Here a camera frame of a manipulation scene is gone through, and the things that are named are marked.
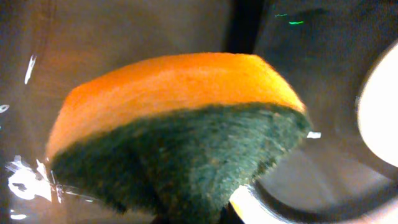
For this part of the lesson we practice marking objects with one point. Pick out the green and yellow sponge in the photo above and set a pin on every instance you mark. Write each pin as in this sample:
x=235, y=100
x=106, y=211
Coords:
x=176, y=135

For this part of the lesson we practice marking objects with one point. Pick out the black rectangular tray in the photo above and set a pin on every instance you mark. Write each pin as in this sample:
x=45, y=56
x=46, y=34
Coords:
x=48, y=48

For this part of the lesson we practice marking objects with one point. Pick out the black round tray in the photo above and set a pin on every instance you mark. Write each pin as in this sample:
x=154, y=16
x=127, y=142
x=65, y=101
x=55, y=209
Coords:
x=327, y=50

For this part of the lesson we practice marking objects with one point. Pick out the white plate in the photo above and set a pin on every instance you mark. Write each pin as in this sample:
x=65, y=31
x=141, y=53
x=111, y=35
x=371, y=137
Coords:
x=377, y=107

